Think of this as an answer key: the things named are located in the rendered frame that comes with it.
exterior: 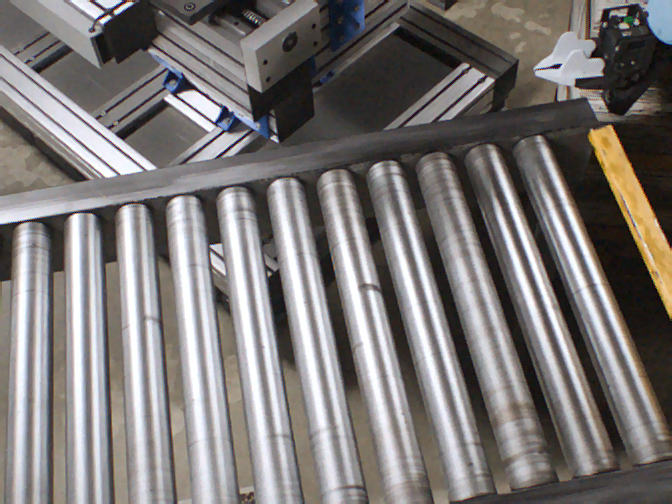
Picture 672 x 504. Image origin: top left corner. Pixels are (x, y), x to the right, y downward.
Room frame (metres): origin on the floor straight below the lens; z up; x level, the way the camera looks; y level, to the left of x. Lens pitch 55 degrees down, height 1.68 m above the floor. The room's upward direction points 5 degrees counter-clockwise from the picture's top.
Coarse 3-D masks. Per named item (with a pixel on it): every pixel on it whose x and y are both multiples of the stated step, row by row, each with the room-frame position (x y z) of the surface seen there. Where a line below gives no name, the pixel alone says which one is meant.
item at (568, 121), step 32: (416, 128) 0.80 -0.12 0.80; (448, 128) 0.79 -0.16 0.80; (480, 128) 0.79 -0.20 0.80; (512, 128) 0.78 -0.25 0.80; (544, 128) 0.78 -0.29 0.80; (576, 128) 0.77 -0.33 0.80; (224, 160) 0.77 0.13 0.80; (256, 160) 0.77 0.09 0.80; (288, 160) 0.76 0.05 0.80; (320, 160) 0.76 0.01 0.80; (352, 160) 0.75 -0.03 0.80; (384, 160) 0.75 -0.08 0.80; (416, 160) 0.75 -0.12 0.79; (512, 160) 0.77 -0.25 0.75; (576, 160) 0.77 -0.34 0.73; (32, 192) 0.75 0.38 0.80; (64, 192) 0.74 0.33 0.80; (96, 192) 0.74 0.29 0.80; (128, 192) 0.73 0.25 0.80; (160, 192) 0.73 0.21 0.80; (192, 192) 0.72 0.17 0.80; (256, 192) 0.73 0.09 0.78; (416, 192) 0.75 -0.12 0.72; (0, 224) 0.70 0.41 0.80; (160, 224) 0.72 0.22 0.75; (320, 224) 0.74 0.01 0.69
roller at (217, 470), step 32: (192, 224) 0.67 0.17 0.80; (192, 256) 0.63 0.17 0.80; (192, 288) 0.58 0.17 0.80; (192, 320) 0.54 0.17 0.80; (192, 352) 0.49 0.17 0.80; (192, 384) 0.46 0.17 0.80; (224, 384) 0.46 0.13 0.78; (192, 416) 0.42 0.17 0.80; (224, 416) 0.42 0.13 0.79; (192, 448) 0.38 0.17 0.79; (224, 448) 0.38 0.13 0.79; (192, 480) 0.35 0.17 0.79; (224, 480) 0.34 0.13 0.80
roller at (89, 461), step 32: (64, 224) 0.70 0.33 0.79; (96, 224) 0.69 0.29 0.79; (64, 256) 0.65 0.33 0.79; (96, 256) 0.64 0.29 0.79; (64, 288) 0.61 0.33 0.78; (96, 288) 0.60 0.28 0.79; (96, 320) 0.55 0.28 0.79; (96, 352) 0.51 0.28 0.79; (96, 384) 0.47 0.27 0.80; (96, 416) 0.43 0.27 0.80; (96, 448) 0.39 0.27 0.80; (96, 480) 0.36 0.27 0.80
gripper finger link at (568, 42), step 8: (568, 32) 0.93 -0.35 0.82; (560, 40) 0.93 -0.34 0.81; (568, 40) 0.93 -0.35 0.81; (576, 40) 0.93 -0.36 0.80; (584, 40) 0.93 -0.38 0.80; (592, 40) 0.93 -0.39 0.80; (560, 48) 0.93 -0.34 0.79; (568, 48) 0.93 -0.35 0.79; (576, 48) 0.93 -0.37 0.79; (584, 48) 0.93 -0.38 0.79; (592, 48) 0.93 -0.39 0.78; (552, 56) 0.92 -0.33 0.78; (560, 56) 0.92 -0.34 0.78; (544, 64) 0.92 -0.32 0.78; (552, 64) 0.91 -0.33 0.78; (560, 64) 0.91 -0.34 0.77
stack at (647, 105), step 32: (576, 0) 1.38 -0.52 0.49; (608, 0) 1.06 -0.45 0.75; (640, 0) 1.05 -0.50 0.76; (576, 32) 1.24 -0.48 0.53; (576, 96) 1.11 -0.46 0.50; (640, 128) 1.04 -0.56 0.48; (608, 192) 1.05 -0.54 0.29; (608, 224) 1.04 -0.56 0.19; (608, 256) 1.03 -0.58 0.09; (640, 256) 1.02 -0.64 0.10
